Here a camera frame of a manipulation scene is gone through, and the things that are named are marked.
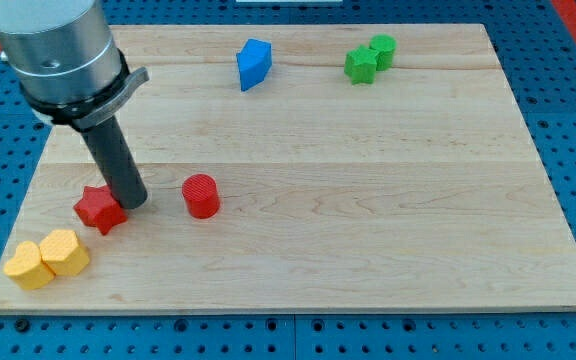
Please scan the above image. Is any green star block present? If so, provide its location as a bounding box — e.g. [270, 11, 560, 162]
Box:
[344, 45, 379, 85]

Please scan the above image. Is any yellow hexagon block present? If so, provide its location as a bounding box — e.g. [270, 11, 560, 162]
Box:
[39, 229, 90, 276]

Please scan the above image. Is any blue angular block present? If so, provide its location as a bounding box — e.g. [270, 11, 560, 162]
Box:
[236, 38, 272, 92]

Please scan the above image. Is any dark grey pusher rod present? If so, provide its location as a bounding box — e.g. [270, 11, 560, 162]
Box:
[82, 116, 148, 210]

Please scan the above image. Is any red cylinder block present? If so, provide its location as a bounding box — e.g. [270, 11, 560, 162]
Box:
[181, 173, 220, 219]

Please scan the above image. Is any green cylinder block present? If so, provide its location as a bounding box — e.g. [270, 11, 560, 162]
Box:
[369, 34, 397, 71]

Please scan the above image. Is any yellow heart block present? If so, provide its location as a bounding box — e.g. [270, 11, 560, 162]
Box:
[3, 241, 55, 290]

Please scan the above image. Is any red star block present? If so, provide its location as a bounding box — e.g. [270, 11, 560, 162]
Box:
[73, 186, 128, 236]

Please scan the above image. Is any light wooden board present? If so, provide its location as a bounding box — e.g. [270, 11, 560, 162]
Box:
[0, 24, 576, 315]

